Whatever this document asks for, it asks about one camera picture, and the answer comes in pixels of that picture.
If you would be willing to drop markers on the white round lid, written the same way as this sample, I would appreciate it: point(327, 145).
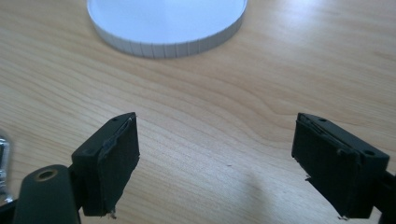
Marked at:
point(166, 23)

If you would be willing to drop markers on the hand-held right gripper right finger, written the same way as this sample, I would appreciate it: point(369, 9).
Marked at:
point(336, 168)

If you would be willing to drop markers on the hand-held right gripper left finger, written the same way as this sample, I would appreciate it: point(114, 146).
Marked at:
point(106, 168)

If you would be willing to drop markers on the clear shiny object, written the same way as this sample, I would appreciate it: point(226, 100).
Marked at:
point(3, 169)

